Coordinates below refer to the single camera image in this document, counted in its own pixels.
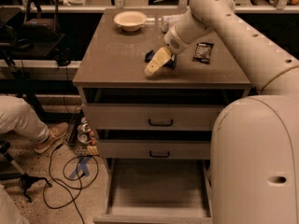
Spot tan shoe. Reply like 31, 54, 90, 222
34, 122, 68, 154

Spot black bag on table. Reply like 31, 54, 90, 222
22, 0, 60, 42

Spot wire basket with cans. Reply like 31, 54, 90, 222
64, 107, 98, 156

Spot open bottom drawer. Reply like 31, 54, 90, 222
93, 159, 213, 224

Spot grey drawer cabinet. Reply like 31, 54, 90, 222
74, 9, 251, 224

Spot drawer with handle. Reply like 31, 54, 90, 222
82, 104, 223, 131
97, 140, 210, 160

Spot black tripod stand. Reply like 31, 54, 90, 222
0, 140, 52, 203

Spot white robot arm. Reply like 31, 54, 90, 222
145, 0, 299, 224

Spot top drawer with handle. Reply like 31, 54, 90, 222
82, 104, 223, 131

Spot middle drawer with handle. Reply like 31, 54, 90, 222
97, 140, 210, 160

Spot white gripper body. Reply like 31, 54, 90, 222
164, 25, 198, 55

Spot black headphones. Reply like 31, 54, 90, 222
53, 48, 71, 67

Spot blue tape mark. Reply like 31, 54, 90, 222
68, 156, 92, 180

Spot blue rxbar blueberry wrapper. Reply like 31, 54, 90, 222
145, 49, 177, 69

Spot white ceramic bowl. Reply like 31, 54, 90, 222
113, 11, 147, 32

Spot black snack packet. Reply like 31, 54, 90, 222
192, 42, 214, 64

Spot person leg white trousers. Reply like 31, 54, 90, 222
0, 96, 50, 143

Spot clear plastic water bottle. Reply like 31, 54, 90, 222
161, 14, 182, 33

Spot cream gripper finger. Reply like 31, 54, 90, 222
144, 47, 173, 77

